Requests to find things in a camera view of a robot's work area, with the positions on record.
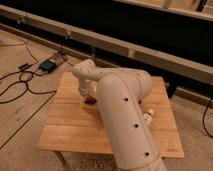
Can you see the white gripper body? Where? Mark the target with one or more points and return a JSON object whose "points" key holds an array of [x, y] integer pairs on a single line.
{"points": [[85, 87]]}

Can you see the dark red pepper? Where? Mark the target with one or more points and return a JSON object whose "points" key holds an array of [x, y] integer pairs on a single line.
{"points": [[90, 100]]}

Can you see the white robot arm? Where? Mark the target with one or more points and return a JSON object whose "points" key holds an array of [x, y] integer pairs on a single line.
{"points": [[119, 92]]}

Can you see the wooden table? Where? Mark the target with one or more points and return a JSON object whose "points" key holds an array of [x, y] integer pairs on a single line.
{"points": [[73, 126]]}

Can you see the blue power adapter box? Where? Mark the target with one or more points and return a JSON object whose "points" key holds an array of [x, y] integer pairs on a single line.
{"points": [[47, 66]]}

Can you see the white plastic bottle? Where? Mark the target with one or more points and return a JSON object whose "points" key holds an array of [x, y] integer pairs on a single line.
{"points": [[148, 115]]}

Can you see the small black connector box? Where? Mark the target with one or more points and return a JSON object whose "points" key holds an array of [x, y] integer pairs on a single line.
{"points": [[24, 66]]}

